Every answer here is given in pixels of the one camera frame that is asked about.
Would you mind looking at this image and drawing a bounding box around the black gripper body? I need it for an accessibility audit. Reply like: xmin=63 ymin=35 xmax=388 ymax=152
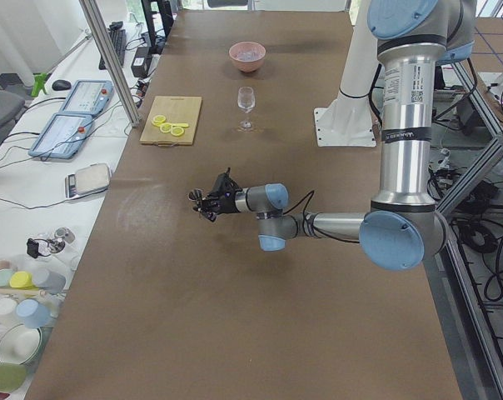
xmin=204 ymin=191 xmax=236 ymax=215

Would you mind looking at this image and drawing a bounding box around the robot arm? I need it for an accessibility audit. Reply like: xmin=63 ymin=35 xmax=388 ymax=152
xmin=189 ymin=1 xmax=476 ymax=271

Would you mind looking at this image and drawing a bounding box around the clear wine glass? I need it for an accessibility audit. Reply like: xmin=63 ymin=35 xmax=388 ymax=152
xmin=237 ymin=87 xmax=256 ymax=130

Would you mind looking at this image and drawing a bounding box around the clear ice cubes pile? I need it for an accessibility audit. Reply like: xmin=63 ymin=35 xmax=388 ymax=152
xmin=235 ymin=48 xmax=262 ymax=63

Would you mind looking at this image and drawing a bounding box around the lemon slice bottom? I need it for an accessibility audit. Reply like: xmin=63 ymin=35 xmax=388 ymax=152
xmin=170 ymin=127 xmax=185 ymax=137

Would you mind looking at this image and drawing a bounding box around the lemon slice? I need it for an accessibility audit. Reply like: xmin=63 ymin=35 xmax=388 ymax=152
xmin=152 ymin=114 xmax=167 ymax=127
xmin=159 ymin=122 xmax=172 ymax=133
xmin=170 ymin=127 xmax=185 ymax=137

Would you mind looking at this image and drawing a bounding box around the lemon slice middle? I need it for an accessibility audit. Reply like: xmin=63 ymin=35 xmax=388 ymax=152
xmin=159 ymin=122 xmax=172 ymax=133

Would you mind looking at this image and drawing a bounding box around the lemon slice top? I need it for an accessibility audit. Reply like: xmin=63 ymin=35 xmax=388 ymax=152
xmin=152 ymin=114 xmax=167 ymax=127

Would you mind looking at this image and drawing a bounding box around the wooden cutting board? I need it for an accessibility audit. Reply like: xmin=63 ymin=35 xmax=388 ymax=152
xmin=140 ymin=96 xmax=202 ymax=146

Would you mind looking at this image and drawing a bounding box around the kitchen scale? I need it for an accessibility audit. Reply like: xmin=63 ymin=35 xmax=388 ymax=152
xmin=65 ymin=163 xmax=111 ymax=199

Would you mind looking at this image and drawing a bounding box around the pink bowl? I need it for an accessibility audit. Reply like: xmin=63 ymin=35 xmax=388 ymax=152
xmin=228 ymin=42 xmax=266 ymax=73

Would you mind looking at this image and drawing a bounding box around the black power adapter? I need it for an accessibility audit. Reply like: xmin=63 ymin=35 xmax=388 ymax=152
xmin=131 ymin=46 xmax=152 ymax=78

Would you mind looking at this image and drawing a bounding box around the teach pendant near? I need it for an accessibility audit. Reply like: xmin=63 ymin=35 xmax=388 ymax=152
xmin=28 ymin=112 xmax=93 ymax=160

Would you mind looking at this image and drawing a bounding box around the teach pendant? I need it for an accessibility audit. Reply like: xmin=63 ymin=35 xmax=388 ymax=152
xmin=28 ymin=112 xmax=93 ymax=160
xmin=60 ymin=80 xmax=114 ymax=117

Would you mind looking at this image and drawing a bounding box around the teach pendant far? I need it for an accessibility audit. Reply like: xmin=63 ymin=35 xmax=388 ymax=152
xmin=60 ymin=80 xmax=114 ymax=117

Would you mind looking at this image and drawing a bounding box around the grey cup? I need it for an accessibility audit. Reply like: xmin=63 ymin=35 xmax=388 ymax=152
xmin=32 ymin=267 xmax=66 ymax=294

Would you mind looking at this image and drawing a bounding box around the black computer mouse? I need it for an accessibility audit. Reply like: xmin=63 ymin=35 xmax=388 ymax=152
xmin=52 ymin=79 xmax=72 ymax=92

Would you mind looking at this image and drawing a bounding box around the black keyboard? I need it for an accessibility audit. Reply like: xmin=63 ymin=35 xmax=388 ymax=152
xmin=107 ymin=28 xmax=127 ymax=67

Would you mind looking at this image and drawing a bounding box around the yellow cup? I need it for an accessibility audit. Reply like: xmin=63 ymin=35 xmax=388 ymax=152
xmin=9 ymin=271 xmax=35 ymax=290

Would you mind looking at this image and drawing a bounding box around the light blue cup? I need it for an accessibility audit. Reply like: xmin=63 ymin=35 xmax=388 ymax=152
xmin=16 ymin=298 xmax=51 ymax=328

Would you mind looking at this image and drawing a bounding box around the green spray bottle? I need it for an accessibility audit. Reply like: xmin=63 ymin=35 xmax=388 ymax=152
xmin=31 ymin=72 xmax=50 ymax=98

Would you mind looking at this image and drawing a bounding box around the mint green cup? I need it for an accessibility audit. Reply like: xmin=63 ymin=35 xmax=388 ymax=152
xmin=0 ymin=269 xmax=15 ymax=288

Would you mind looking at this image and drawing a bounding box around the white cup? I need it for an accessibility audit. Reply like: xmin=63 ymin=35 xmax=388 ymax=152
xmin=0 ymin=297 xmax=20 ymax=328

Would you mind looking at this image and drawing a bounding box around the white bowl green rim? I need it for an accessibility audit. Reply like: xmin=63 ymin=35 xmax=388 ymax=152
xmin=0 ymin=324 xmax=42 ymax=365

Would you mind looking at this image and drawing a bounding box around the green plate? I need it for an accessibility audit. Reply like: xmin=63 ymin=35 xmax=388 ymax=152
xmin=0 ymin=362 xmax=27 ymax=393

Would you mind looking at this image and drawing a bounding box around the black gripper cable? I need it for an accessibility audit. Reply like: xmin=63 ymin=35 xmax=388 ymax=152
xmin=282 ymin=190 xmax=361 ymax=243

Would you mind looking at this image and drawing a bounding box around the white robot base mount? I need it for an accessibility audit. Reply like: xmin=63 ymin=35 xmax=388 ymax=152
xmin=314 ymin=1 xmax=379 ymax=148

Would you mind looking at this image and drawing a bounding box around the aluminium frame post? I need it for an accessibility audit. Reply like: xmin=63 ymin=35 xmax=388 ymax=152
xmin=79 ymin=0 xmax=141 ymax=128

